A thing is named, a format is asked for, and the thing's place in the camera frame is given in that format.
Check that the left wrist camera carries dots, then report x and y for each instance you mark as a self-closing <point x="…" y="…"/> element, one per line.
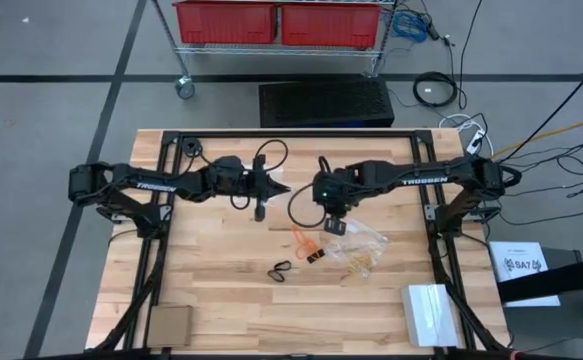
<point x="259" y="164"/>

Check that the yellow rubber band bundle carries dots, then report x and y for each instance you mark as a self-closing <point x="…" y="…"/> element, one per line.
<point x="361" y="262"/>

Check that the black perforated floor mat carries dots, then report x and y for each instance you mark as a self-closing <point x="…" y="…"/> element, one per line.
<point x="326" y="102"/>

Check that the red plastic bin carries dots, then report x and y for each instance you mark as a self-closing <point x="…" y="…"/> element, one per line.
<point x="331" y="25"/>
<point x="226" y="22"/>

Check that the white power strip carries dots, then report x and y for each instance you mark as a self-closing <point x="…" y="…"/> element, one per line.
<point x="476" y="142"/>

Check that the grey side table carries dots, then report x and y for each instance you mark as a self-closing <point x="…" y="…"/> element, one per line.
<point x="536" y="325"/>

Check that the white paper sheet SA7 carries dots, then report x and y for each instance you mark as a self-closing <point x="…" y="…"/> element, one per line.
<point x="508" y="250"/>

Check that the black metal beam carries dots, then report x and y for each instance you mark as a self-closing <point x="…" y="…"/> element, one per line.
<point x="551" y="282"/>

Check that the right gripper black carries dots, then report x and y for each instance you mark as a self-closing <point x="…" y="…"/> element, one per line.
<point x="338" y="192"/>

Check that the brown cardboard piece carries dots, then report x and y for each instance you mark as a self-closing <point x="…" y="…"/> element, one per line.
<point x="170" y="326"/>

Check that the orange rubber band bundle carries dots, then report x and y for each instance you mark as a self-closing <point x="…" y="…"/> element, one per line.
<point x="305" y="248"/>

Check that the white box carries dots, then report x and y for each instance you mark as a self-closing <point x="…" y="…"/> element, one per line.
<point x="428" y="315"/>

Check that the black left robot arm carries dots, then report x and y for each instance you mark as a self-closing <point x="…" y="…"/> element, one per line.
<point x="146" y="182"/>

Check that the black binder clip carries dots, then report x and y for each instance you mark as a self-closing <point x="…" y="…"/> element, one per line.
<point x="316" y="256"/>

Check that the black metal table frame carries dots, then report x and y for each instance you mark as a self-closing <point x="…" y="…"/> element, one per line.
<point x="221" y="134"/>

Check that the black power brick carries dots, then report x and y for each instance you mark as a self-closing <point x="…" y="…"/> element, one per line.
<point x="432" y="27"/>

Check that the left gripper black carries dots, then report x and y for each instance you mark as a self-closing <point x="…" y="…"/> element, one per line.
<point x="256" y="186"/>

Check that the clear plastic zip bag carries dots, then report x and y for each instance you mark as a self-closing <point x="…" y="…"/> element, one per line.
<point x="366" y="240"/>

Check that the tape roll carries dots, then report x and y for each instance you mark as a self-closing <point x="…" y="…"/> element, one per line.
<point x="184" y="148"/>

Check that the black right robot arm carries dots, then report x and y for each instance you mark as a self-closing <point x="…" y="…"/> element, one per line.
<point x="396" y="172"/>

